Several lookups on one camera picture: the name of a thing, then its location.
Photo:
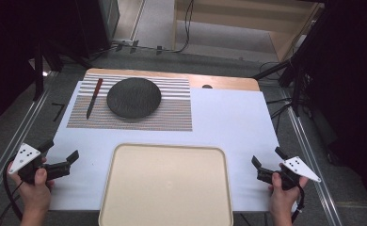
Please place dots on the light wooden shelf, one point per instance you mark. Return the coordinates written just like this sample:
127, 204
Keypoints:
282, 40

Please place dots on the black angled key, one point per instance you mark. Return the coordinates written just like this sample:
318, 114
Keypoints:
59, 110

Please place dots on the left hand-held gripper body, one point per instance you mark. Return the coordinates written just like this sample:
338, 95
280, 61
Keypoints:
24, 157

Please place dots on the person's left hand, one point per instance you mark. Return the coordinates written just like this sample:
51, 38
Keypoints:
35, 194

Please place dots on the striped placemat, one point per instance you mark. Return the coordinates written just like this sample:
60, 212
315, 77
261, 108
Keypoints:
172, 109

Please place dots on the black metal stand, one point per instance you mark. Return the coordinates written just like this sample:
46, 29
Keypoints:
39, 69

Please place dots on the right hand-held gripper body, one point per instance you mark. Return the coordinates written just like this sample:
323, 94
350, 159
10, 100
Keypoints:
300, 168

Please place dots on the beige plastic tray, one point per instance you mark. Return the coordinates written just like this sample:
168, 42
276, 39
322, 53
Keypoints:
167, 188

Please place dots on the white table cover sheet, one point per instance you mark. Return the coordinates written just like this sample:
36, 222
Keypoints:
231, 125

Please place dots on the dark curtain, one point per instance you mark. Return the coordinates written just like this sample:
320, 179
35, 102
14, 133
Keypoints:
351, 78
9, 47

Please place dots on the black cabinet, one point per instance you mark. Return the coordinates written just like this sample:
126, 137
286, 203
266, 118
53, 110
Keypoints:
98, 25

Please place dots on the person's right hand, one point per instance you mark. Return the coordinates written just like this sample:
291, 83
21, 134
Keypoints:
282, 199

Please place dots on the wooden table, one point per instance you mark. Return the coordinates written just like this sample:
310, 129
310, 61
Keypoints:
228, 83

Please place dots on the black round plate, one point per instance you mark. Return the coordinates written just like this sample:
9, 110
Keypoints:
134, 98

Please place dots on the metal floor rail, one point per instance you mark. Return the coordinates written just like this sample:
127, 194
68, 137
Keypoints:
313, 163
13, 147

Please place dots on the dark red knife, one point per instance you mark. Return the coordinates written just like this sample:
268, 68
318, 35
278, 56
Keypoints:
93, 99

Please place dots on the black tripod stand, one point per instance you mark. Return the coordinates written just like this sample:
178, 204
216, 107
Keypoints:
293, 81

